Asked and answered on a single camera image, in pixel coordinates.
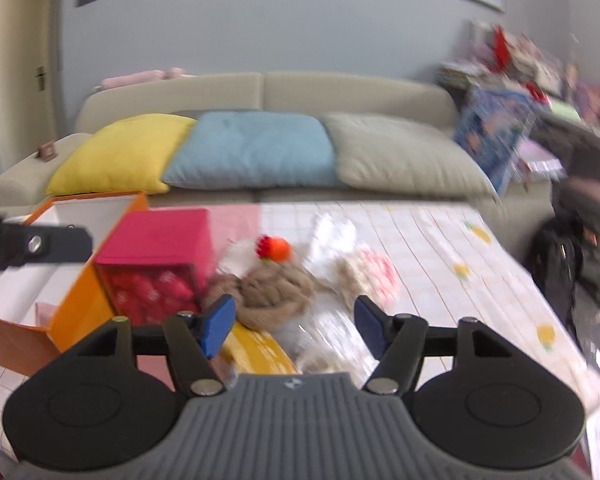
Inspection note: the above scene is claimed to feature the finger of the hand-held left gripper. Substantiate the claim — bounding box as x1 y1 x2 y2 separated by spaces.
0 220 94 272

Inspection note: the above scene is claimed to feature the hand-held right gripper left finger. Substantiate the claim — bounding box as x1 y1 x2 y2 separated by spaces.
75 294 238 397

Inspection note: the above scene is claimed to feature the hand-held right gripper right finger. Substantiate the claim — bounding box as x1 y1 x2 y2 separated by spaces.
355 296 525 396

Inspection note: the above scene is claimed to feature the clear plastic bag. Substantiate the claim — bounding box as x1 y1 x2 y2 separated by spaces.
270 305 381 386

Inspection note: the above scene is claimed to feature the yellow packet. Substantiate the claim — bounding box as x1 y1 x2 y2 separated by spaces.
220 322 301 378

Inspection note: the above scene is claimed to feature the pink white fluffy cloth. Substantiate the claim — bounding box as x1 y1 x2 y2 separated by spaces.
336 246 401 311

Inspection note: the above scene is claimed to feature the orange cardboard box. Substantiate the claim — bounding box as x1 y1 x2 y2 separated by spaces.
0 191 151 377

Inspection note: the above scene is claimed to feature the lemon print checked tablecloth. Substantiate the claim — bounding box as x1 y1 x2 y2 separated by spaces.
0 201 600 476

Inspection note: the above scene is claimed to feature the orange red toy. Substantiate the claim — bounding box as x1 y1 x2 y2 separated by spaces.
256 234 293 265

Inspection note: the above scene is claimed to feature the red box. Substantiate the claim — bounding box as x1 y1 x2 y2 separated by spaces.
94 208 217 328

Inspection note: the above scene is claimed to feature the yellow pillow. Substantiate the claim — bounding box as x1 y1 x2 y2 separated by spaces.
46 113 197 197

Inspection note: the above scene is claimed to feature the grey-green pillow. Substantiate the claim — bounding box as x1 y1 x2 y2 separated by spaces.
322 112 498 199

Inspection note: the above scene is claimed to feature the blue pillow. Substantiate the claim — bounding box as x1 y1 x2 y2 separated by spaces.
161 111 342 190

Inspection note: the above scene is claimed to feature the cream door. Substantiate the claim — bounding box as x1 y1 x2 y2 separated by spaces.
0 0 63 176

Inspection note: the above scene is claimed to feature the pink plush toy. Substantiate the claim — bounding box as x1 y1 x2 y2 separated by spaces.
100 66 196 92

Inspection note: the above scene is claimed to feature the black backpack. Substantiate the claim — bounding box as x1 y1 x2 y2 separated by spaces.
527 212 588 328

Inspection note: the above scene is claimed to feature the floral blue cushion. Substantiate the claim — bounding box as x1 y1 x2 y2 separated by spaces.
452 85 538 197

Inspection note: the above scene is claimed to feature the beige fabric sofa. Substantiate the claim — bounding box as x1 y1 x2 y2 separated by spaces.
0 71 551 261

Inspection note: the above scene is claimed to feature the grey desk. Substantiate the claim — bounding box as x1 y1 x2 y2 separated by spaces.
530 110 600 161

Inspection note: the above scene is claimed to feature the pile of books and toys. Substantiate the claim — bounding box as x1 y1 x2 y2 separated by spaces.
437 20 600 126

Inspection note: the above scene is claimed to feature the brown rope knot toy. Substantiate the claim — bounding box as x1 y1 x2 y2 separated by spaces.
202 260 331 331

